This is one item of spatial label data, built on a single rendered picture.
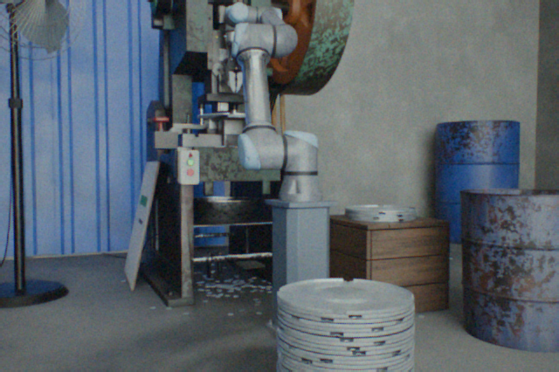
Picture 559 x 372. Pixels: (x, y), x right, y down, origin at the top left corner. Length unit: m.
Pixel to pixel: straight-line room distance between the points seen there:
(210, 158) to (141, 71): 1.47
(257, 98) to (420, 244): 0.84
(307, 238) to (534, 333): 0.74
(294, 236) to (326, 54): 1.00
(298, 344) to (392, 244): 1.02
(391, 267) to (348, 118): 2.26
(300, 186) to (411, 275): 0.62
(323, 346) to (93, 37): 2.89
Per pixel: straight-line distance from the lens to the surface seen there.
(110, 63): 3.62
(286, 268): 1.76
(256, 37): 1.91
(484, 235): 1.83
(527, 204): 1.78
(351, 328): 1.05
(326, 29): 2.41
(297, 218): 1.72
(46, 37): 2.61
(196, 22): 2.45
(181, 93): 2.69
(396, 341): 1.11
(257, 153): 1.71
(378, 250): 2.02
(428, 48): 4.67
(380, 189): 4.31
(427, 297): 2.19
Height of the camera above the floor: 0.57
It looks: 3 degrees down
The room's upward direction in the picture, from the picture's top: straight up
